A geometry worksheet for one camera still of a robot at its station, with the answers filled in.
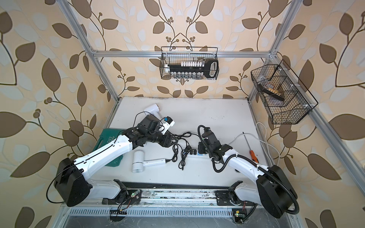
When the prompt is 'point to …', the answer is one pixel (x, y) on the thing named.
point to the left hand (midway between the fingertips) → (173, 137)
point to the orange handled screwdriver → (252, 154)
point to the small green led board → (135, 193)
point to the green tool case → (106, 135)
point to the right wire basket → (294, 108)
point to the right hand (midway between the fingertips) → (200, 145)
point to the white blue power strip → (195, 153)
